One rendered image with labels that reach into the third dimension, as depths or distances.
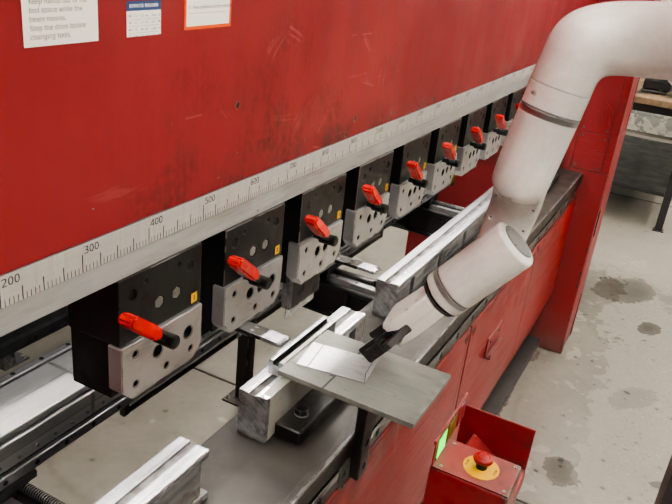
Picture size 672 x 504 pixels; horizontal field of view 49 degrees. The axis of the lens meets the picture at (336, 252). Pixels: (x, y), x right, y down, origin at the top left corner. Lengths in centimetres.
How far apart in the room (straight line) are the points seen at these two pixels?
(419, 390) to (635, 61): 63
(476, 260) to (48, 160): 68
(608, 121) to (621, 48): 218
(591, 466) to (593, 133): 135
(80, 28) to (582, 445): 264
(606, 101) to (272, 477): 238
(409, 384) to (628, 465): 183
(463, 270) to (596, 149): 218
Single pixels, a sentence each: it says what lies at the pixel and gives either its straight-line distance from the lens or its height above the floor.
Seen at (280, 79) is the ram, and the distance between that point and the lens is 102.
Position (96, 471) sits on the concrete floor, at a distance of 265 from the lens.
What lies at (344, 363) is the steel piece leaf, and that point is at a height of 100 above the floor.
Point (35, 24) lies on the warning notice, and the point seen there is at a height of 162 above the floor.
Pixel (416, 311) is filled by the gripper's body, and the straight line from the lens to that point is 120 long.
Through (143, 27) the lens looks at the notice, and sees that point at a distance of 79.
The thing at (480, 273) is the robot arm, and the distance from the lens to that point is 116.
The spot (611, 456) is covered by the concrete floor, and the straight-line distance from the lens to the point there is 307.
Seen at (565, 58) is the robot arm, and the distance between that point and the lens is 109.
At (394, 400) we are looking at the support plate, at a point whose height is 100.
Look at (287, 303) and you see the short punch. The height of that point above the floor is 111.
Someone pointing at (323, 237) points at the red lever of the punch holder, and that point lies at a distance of 117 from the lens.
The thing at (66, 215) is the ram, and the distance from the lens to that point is 76.
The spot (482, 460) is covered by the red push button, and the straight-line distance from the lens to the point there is 151.
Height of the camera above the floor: 172
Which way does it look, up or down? 24 degrees down
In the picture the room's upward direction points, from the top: 6 degrees clockwise
